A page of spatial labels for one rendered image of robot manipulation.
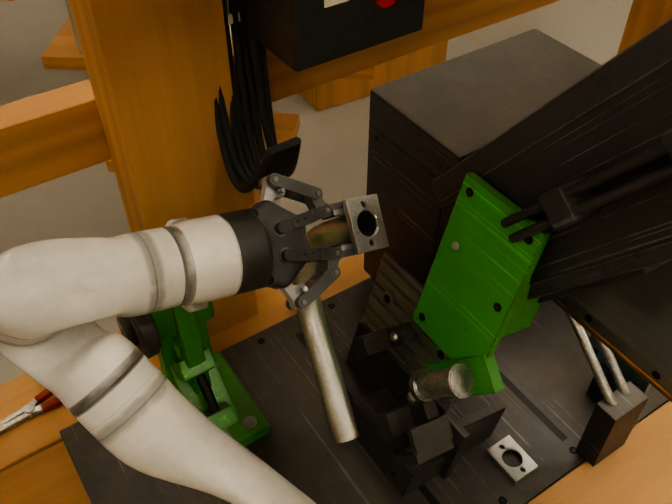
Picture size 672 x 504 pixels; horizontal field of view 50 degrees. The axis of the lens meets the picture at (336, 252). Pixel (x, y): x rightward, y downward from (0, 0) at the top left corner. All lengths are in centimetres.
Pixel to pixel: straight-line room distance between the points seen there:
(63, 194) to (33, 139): 199
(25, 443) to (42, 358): 48
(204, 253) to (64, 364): 14
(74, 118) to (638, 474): 83
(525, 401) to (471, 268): 31
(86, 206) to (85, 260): 225
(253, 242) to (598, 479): 58
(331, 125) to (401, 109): 216
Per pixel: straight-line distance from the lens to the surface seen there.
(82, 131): 94
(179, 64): 84
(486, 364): 81
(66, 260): 57
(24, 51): 391
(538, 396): 106
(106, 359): 58
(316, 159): 289
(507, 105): 96
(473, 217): 78
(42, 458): 107
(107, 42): 79
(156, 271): 60
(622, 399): 96
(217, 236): 63
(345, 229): 72
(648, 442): 107
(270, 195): 69
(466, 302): 81
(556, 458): 102
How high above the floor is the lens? 175
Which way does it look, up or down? 44 degrees down
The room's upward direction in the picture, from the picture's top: straight up
